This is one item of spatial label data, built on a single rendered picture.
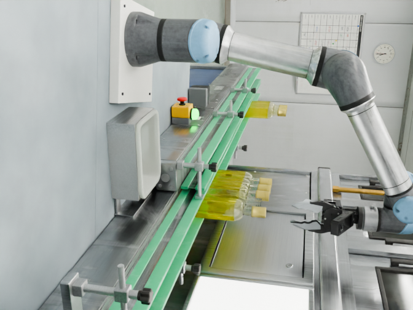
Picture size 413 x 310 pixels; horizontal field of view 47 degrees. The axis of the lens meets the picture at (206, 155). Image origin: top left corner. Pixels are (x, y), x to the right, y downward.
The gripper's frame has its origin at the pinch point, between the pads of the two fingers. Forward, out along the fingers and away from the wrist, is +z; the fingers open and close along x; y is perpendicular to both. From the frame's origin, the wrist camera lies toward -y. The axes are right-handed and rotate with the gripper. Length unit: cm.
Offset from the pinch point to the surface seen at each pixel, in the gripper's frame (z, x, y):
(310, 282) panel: -5.2, -13.4, -16.5
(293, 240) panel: -0.1, -11.9, 7.3
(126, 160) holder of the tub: 46, 21, -24
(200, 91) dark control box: 43, 28, 63
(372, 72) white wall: -104, -11, 596
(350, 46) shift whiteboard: -69, 26, 592
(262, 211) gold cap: 10.1, 0.9, -1.4
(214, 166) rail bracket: 25.1, 15.3, -4.8
